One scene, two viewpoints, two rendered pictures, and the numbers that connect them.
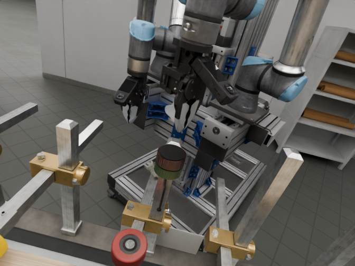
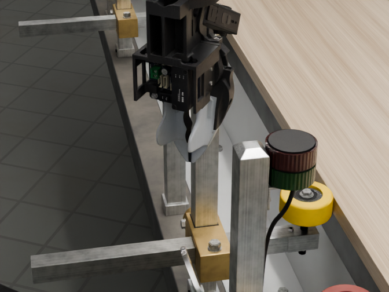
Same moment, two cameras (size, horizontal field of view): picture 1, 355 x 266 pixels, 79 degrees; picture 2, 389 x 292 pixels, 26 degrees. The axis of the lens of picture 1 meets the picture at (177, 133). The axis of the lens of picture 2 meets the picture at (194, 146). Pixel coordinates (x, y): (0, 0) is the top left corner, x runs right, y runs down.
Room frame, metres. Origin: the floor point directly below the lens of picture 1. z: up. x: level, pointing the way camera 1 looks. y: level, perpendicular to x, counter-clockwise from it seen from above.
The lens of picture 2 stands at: (0.64, 0.80, 1.60)
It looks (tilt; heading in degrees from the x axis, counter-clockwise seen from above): 30 degrees down; 259
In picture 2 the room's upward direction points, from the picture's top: straight up
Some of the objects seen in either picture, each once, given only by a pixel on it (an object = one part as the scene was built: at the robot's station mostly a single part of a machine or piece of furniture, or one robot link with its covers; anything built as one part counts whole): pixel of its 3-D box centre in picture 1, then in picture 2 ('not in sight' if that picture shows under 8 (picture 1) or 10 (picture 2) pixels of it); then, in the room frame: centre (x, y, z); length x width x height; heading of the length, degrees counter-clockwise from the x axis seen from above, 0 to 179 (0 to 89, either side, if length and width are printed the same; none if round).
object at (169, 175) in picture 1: (168, 165); (289, 168); (0.36, 0.00, 1.09); 0.06 x 0.06 x 0.02
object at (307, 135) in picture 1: (334, 102); not in sight; (2.76, -1.80, 0.77); 0.90 x 0.45 x 1.55; 90
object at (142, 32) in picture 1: (141, 40); not in sight; (0.74, 0.19, 1.26); 0.09 x 0.08 x 0.11; 13
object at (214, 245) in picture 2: (215, 233); (214, 245); (0.41, -0.17, 0.86); 0.02 x 0.02 x 0.01
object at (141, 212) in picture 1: (147, 218); not in sight; (0.40, 0.02, 0.84); 0.13 x 0.06 x 0.05; 90
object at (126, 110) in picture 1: (129, 110); not in sight; (0.75, 0.21, 0.99); 0.06 x 0.03 x 0.09; 171
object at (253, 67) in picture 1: (255, 72); not in sight; (0.99, -0.26, 1.20); 0.13 x 0.12 x 0.14; 49
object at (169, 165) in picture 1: (170, 157); (290, 149); (0.36, 0.00, 1.11); 0.06 x 0.06 x 0.02
